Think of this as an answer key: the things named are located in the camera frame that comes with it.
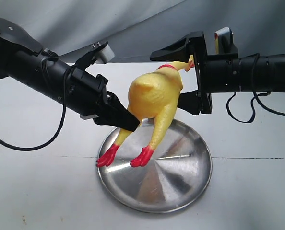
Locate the round stainless steel plate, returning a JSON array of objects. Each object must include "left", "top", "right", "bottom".
[{"left": 98, "top": 119, "right": 213, "bottom": 213}]

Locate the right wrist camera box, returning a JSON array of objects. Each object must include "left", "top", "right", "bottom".
[{"left": 214, "top": 27, "right": 238, "bottom": 58}]

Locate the yellow rubber chicken toy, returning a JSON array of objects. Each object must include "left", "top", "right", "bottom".
[{"left": 95, "top": 55, "right": 196, "bottom": 168}]

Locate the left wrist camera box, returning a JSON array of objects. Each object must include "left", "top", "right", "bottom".
[{"left": 92, "top": 41, "right": 115, "bottom": 64}]

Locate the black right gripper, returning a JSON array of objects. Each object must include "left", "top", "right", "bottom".
[{"left": 150, "top": 31, "right": 237, "bottom": 115}]

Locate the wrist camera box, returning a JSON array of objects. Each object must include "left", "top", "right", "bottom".
[
  {"left": 214, "top": 27, "right": 238, "bottom": 58},
  {"left": 92, "top": 41, "right": 115, "bottom": 64}
]

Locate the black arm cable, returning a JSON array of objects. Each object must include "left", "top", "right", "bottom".
[
  {"left": 0, "top": 50, "right": 72, "bottom": 151},
  {"left": 226, "top": 54, "right": 285, "bottom": 124}
]

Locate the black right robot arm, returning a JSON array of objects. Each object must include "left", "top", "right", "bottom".
[{"left": 150, "top": 27, "right": 285, "bottom": 115}]

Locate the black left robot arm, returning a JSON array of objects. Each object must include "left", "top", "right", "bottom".
[{"left": 0, "top": 17, "right": 140, "bottom": 131}]

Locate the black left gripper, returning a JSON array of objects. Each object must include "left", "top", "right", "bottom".
[{"left": 68, "top": 69, "right": 140, "bottom": 132}]

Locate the grey backdrop cloth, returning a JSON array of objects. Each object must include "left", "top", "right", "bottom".
[{"left": 0, "top": 0, "right": 285, "bottom": 62}]

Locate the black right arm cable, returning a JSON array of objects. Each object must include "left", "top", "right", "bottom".
[{"left": 226, "top": 54, "right": 285, "bottom": 124}]

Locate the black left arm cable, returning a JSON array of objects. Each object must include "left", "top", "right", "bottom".
[{"left": 0, "top": 50, "right": 72, "bottom": 151}]

